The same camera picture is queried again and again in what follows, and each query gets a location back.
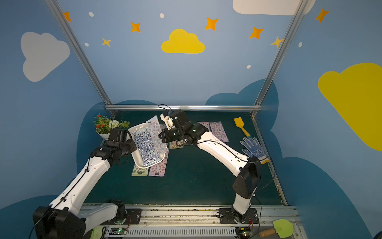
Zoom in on green panda sticker sheet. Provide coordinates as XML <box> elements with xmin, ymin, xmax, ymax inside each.
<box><xmin>169</xmin><ymin>141</ymin><xmax>184</xmax><ymax>149</ymax></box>

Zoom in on white plastic storage box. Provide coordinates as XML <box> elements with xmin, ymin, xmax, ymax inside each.
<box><xmin>128</xmin><ymin>122</ymin><xmax>165</xmax><ymax>168</ymax></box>

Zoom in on green toy trowel wooden handle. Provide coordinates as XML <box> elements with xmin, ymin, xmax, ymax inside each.
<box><xmin>259</xmin><ymin>219</ymin><xmax>294</xmax><ymax>239</ymax></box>

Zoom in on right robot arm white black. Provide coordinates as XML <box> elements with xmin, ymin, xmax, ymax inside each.
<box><xmin>159</xmin><ymin>110</ymin><xmax>269</xmax><ymax>223</ymax></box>

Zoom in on aluminium frame post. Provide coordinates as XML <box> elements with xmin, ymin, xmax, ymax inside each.
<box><xmin>250</xmin><ymin>0</ymin><xmax>309</xmax><ymax>118</ymax></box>
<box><xmin>44</xmin><ymin>0</ymin><xmax>112</xmax><ymax>106</ymax></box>

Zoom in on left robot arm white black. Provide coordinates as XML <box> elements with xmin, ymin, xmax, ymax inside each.
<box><xmin>31</xmin><ymin>128</ymin><xmax>137</xmax><ymax>239</ymax></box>

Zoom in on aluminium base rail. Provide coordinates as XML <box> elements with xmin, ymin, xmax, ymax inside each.
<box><xmin>47</xmin><ymin>204</ymin><xmax>308</xmax><ymax>239</ymax></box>

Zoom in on white pot artificial flowers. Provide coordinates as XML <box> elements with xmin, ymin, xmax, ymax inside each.
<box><xmin>94</xmin><ymin>114</ymin><xmax>130</xmax><ymax>140</ymax></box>

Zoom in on pink blue sticker sheet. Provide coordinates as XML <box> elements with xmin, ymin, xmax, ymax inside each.
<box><xmin>198</xmin><ymin>121</ymin><xmax>210</xmax><ymax>130</ymax></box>

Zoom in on black green glove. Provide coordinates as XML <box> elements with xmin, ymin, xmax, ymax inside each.
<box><xmin>90</xmin><ymin>226</ymin><xmax>106</xmax><ymax>239</ymax></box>

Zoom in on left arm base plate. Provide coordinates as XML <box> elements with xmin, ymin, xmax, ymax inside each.
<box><xmin>113</xmin><ymin>208</ymin><xmax>142</xmax><ymax>226</ymax></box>

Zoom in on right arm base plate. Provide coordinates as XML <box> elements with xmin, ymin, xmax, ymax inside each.
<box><xmin>215</xmin><ymin>207</ymin><xmax>260</xmax><ymax>224</ymax></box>

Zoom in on blue penguin sticker sheet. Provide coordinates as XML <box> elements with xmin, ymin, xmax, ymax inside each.
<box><xmin>133</xmin><ymin>128</ymin><xmax>161</xmax><ymax>167</ymax></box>

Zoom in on light pink sticker sheet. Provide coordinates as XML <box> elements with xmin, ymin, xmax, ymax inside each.
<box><xmin>148</xmin><ymin>150</ymin><xmax>169</xmax><ymax>177</ymax></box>

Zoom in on pink bear sticker sheet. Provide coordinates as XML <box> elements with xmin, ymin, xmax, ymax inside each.
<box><xmin>210</xmin><ymin>121</ymin><xmax>229</xmax><ymax>143</ymax></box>

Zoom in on aluminium frame back bar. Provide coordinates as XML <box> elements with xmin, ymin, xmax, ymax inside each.
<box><xmin>105</xmin><ymin>104</ymin><xmax>262</xmax><ymax>112</ymax></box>

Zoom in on pale green sticker sheet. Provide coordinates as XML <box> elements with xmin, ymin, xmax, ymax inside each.
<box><xmin>131</xmin><ymin>165</ymin><xmax>149</xmax><ymax>177</ymax></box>

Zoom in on aluminium frame left post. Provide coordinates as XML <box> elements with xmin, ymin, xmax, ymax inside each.
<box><xmin>44</xmin><ymin>0</ymin><xmax>112</xmax><ymax>106</ymax></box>

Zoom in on blue dotted work glove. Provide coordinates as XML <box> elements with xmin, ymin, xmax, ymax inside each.
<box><xmin>240</xmin><ymin>137</ymin><xmax>270</xmax><ymax>164</ymax></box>

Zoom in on yellow toy shovel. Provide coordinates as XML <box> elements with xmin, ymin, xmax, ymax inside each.
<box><xmin>233</xmin><ymin>117</ymin><xmax>251</xmax><ymax>138</ymax></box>

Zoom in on white vented cable duct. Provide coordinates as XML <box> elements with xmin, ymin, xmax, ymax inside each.
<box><xmin>124</xmin><ymin>227</ymin><xmax>237</xmax><ymax>238</ymax></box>

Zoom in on aluminium frame right post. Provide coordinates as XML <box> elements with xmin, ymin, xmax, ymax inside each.
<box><xmin>250</xmin><ymin>0</ymin><xmax>309</xmax><ymax>118</ymax></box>

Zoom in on white lilac sticker sheet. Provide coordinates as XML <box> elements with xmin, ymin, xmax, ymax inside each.
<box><xmin>146</xmin><ymin>115</ymin><xmax>168</xmax><ymax>154</ymax></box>

